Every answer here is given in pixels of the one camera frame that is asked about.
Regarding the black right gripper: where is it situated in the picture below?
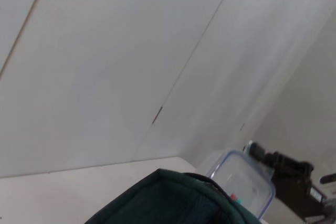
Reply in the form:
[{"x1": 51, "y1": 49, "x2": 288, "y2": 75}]
[{"x1": 247, "y1": 141, "x2": 328, "y2": 221}]

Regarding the clear container with blue rim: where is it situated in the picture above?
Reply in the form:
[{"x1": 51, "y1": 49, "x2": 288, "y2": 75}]
[{"x1": 206, "y1": 150, "x2": 276, "y2": 221}]

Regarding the dark teal fabric bag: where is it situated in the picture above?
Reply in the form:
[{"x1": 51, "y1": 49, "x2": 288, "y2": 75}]
[{"x1": 83, "y1": 168, "x2": 263, "y2": 224}]

